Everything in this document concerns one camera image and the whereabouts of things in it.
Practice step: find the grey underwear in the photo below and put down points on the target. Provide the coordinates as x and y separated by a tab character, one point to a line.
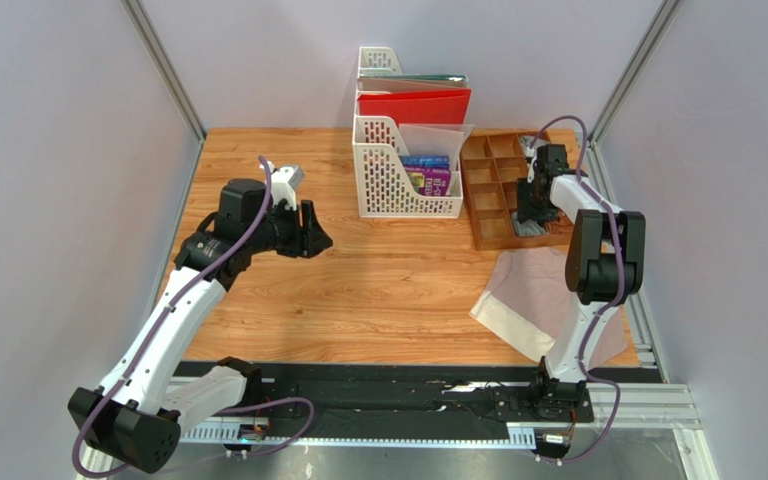
528	228

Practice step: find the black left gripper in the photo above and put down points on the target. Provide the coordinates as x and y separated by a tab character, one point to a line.
308	240

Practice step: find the wooden compartment tray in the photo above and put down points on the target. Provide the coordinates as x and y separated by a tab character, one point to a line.
491	162

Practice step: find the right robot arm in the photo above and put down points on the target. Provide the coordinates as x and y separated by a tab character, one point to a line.
605	259

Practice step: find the blue book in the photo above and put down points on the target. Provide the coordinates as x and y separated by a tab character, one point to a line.
426	161

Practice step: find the grey rolled cloth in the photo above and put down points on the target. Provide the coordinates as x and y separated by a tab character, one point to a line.
527	143

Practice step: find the translucent plastic folder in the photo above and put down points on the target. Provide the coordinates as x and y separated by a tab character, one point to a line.
435	140

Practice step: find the pink underwear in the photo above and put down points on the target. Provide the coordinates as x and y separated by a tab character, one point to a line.
526	301

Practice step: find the white file organizer rack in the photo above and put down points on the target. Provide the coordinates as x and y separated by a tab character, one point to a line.
383	187

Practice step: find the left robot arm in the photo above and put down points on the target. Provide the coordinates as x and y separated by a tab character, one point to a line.
133	416

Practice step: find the purple book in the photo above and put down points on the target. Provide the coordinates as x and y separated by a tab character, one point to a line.
430	182

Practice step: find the red folder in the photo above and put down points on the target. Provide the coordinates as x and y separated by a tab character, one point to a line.
418	107

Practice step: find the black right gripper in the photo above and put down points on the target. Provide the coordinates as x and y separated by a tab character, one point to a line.
532	202

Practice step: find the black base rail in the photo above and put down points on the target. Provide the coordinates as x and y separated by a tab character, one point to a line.
402	404

